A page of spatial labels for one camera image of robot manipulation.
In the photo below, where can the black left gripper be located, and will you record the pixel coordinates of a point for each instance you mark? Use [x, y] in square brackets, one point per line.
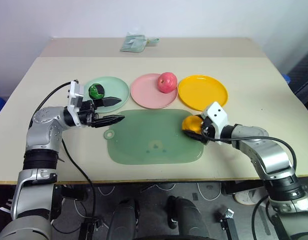
[87, 117]

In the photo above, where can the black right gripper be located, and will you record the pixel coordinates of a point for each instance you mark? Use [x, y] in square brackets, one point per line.
[208, 131]

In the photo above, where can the orange fruit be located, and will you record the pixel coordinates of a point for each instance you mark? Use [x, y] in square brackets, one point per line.
[190, 123]

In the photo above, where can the green toy vegetable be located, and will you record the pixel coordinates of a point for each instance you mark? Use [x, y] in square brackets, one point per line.
[95, 91]

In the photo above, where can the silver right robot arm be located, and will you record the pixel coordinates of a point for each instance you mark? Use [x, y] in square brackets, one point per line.
[269, 155]

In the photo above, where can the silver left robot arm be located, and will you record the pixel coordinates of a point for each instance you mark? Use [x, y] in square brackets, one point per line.
[39, 125]

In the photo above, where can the pale green plate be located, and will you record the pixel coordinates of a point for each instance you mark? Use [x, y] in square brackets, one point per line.
[119, 87]

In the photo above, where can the pink plate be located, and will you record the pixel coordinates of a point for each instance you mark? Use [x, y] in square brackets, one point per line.
[146, 92]

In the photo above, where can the yellow plate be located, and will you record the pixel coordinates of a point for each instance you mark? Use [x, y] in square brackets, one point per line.
[201, 91]

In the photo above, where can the green silicone mat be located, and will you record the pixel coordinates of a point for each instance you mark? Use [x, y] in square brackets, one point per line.
[154, 135]

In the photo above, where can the red apple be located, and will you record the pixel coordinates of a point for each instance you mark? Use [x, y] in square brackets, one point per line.
[167, 82]

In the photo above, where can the white shoe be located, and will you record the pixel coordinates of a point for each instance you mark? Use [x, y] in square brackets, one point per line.
[249, 196]

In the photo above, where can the small pale green packet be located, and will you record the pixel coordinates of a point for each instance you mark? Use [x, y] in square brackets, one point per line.
[152, 42]

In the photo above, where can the dark rounded shape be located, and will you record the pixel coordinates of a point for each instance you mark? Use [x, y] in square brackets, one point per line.
[186, 217]
[125, 217]

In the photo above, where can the blue object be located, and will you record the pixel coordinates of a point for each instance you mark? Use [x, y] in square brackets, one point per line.
[287, 79]

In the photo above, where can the black carbon fibre panel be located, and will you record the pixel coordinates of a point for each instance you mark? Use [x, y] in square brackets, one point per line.
[302, 77]

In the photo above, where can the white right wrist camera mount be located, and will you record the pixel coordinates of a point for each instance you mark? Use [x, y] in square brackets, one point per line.
[217, 115]

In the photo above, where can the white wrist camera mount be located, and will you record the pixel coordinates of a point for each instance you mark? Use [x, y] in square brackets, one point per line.
[76, 92]
[217, 115]

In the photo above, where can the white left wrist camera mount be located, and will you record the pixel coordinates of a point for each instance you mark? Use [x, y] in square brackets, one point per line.
[76, 92]

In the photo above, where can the metal bracket stand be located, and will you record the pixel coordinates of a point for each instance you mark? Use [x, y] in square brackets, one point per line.
[226, 220]

